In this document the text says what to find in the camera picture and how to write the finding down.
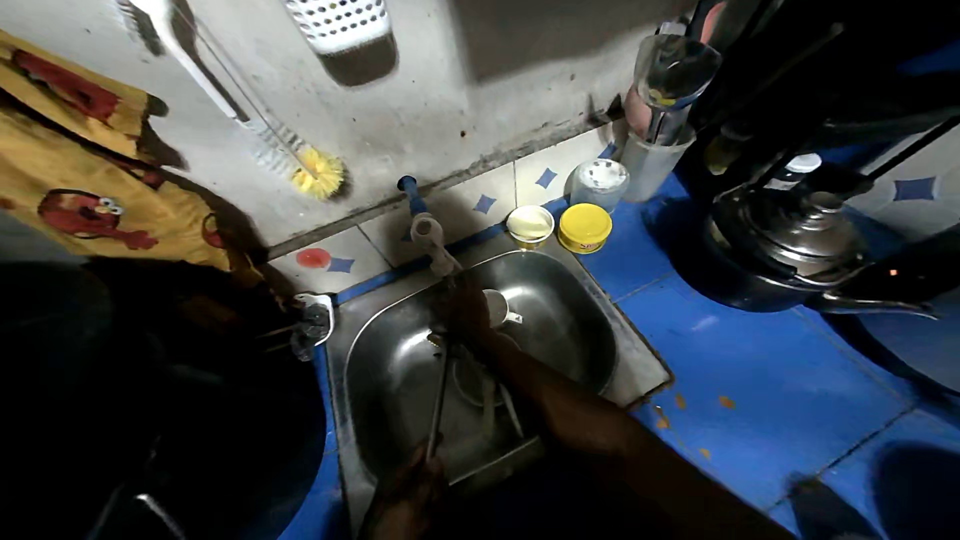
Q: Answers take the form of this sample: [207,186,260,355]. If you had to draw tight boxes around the long metal utensil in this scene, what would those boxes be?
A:
[426,333,450,463]

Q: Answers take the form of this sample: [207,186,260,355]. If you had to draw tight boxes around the translucent plastic utensil holder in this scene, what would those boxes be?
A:
[620,123,699,204]

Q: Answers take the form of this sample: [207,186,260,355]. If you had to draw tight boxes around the yellow cloth with red figures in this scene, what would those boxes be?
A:
[0,28,264,285]

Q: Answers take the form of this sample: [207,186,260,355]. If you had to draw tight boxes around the person's body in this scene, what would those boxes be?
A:
[427,442,601,540]

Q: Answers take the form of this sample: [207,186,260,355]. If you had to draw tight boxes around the large black tub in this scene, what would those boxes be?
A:
[0,258,328,540]

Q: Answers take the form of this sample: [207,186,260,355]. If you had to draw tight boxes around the white-handled brush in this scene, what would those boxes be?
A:
[114,0,250,124]

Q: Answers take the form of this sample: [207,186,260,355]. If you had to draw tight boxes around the bottle with white cap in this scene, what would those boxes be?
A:
[765,153,823,191]

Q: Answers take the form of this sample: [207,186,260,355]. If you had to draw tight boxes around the white cup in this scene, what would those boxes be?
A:
[480,289,524,330]

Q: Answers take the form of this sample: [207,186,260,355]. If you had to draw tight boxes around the yellow tub with yellow lid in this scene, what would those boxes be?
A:
[557,203,614,255]

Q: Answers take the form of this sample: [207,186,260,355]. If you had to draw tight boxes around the metal pot with lid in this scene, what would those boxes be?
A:
[703,184,940,321]

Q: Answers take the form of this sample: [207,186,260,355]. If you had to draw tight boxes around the white perforated plastic basket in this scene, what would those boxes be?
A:
[283,0,393,57]

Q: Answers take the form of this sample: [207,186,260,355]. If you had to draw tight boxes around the person's left hand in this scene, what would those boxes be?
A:
[361,433,451,540]

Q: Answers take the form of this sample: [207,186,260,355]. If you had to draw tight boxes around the stainless steel sink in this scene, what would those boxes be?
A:
[325,229,675,537]

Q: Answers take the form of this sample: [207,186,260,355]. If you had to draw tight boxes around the white brush with yellow bristles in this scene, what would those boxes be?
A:
[174,6,346,201]

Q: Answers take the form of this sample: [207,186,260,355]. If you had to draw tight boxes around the clear plastic ladle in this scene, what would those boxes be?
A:
[634,33,723,112]

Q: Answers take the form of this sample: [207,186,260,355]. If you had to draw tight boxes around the clear jar with white lid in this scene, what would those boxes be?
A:
[570,158,631,214]

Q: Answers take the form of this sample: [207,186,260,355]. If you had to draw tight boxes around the person's right hand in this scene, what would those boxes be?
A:
[430,271,499,355]

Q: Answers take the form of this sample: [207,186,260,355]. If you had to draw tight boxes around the round metal dish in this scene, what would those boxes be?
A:
[451,332,522,408]

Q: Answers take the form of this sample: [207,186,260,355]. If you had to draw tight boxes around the white plastic faucet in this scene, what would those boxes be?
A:
[398,175,465,279]

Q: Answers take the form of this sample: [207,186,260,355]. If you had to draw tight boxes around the small tub with white content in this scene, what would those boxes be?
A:
[506,205,556,251]

